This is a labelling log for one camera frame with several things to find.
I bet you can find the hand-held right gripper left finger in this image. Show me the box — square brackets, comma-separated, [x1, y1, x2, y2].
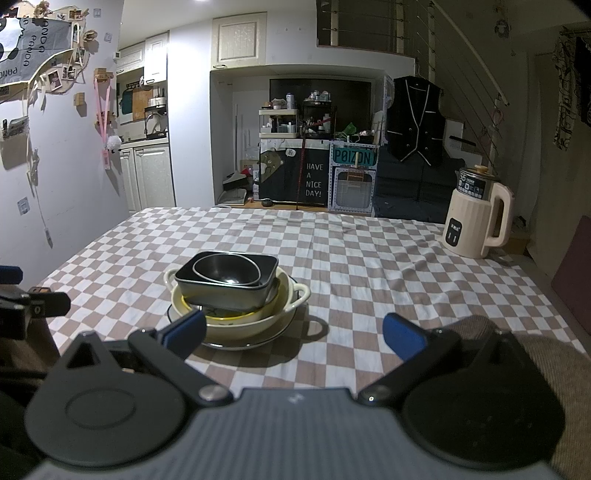
[60, 308, 234, 409]

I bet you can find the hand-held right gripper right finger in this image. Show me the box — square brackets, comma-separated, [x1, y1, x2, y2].
[358, 313, 536, 407]

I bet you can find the floral yellow-rimmed ceramic bowl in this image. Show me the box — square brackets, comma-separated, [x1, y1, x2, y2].
[179, 277, 289, 322]

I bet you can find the square stainless steel container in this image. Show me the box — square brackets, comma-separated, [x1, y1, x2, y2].
[174, 251, 280, 311]

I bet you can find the white plate with dark rim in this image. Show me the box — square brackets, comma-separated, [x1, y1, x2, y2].
[167, 295, 298, 352]

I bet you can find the cream two-handled ceramic bowl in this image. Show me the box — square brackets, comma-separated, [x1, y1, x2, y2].
[164, 268, 311, 343]

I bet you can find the oval stainless steel bowl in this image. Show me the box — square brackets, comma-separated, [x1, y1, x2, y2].
[191, 252, 263, 289]

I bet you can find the brown white checkered tablecloth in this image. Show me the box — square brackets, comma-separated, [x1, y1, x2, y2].
[34, 205, 583, 402]

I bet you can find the cream electric kettle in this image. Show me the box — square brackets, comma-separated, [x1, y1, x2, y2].
[442, 165, 515, 260]

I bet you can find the dark sofa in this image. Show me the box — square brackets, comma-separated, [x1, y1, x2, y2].
[373, 148, 467, 222]

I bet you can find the beige woven cushion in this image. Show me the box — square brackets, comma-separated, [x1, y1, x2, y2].
[457, 316, 591, 480]

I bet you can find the white kitchen cabinet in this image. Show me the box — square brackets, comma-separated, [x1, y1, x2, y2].
[119, 141, 177, 214]

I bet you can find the black message board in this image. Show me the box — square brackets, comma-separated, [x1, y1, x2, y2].
[259, 138, 331, 206]

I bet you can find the maroon flat board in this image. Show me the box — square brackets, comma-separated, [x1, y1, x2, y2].
[551, 226, 591, 324]

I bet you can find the black vest with white trim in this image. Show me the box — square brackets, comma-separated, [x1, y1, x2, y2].
[385, 76, 446, 167]

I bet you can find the white shelf cart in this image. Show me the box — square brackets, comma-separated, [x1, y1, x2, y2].
[257, 108, 300, 139]

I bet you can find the black white patterned hanging cloth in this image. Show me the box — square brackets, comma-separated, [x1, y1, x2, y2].
[551, 28, 591, 151]

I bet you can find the white upper cabinet door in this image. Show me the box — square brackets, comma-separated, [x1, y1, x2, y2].
[211, 11, 269, 71]

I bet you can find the pink hanging lanyard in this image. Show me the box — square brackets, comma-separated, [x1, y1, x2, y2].
[95, 69, 122, 171]

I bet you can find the panda wall poster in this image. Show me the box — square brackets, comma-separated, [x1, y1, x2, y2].
[0, 0, 90, 95]

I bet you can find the black wire shelf rack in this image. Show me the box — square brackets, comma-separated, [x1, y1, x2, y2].
[302, 99, 338, 139]

